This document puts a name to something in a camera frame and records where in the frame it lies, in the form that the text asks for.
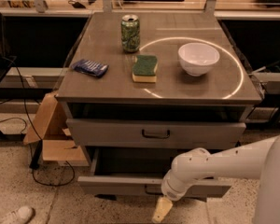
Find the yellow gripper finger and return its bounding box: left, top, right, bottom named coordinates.
left=152, top=196, right=173, bottom=223

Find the grey drawer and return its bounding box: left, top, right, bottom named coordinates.
left=66, top=119, right=245, bottom=149
left=77, top=147, right=232, bottom=200

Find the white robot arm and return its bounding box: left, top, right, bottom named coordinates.
left=152, top=134, right=280, bottom=224

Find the grey top drawer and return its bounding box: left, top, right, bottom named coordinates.
left=66, top=119, right=245, bottom=149

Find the grey drawer cabinet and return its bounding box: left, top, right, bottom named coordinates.
left=54, top=11, right=263, bottom=151

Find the green yellow sponge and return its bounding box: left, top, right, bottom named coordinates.
left=132, top=55, right=158, bottom=83

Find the brown cardboard box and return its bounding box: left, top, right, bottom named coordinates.
left=23, top=91, right=89, bottom=166

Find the white sneaker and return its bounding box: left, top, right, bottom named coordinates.
left=0, top=206, right=35, bottom=224

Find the white bowl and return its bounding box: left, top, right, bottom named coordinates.
left=178, top=42, right=220, bottom=77

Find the green soda can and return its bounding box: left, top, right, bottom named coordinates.
left=121, top=14, right=140, bottom=52

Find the black floor cable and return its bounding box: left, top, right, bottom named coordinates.
left=0, top=56, right=76, bottom=187

